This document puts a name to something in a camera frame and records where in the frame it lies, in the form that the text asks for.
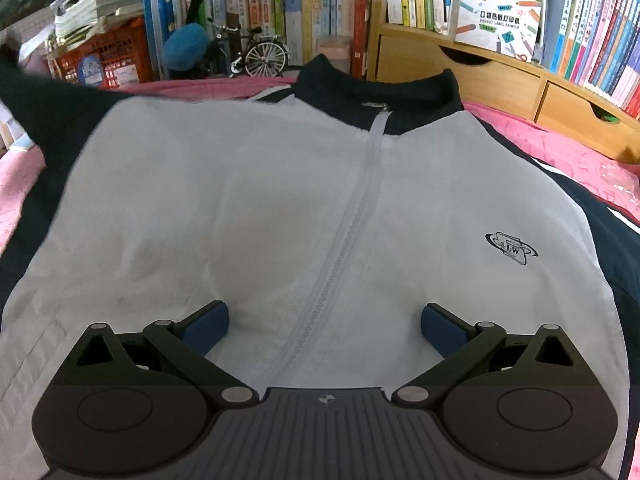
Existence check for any miniature black bicycle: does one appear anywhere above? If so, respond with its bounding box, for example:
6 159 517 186
200 17 291 79

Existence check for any wooden drawer organiser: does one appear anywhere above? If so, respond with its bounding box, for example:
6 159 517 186
367 0 640 163

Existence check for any round blue plush cushion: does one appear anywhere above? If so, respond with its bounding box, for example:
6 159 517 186
164 24 208 73

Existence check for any row of tall children's books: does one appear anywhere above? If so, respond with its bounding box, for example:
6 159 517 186
141 0 386 81

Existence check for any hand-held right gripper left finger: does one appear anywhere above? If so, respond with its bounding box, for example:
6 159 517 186
52 300 260 406

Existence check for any stack of papers and booklets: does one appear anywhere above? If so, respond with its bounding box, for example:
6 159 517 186
20 0 146 56

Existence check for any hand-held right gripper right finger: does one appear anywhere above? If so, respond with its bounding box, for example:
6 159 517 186
392 302 598 407

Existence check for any navy and white zip jacket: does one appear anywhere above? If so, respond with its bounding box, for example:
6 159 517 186
0 55 640 480

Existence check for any white pencil-print box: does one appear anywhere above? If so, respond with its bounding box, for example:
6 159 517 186
446 0 543 63

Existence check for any row of pastel-spine books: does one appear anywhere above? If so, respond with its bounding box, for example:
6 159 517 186
545 0 640 121

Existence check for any pink rabbit-print blanket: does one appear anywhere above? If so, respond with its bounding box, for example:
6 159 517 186
0 74 640 256

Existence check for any large red plastic crate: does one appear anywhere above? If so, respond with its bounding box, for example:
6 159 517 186
46 16 153 88

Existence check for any clear plastic jar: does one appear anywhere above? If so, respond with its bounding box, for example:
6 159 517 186
317 35 353 68

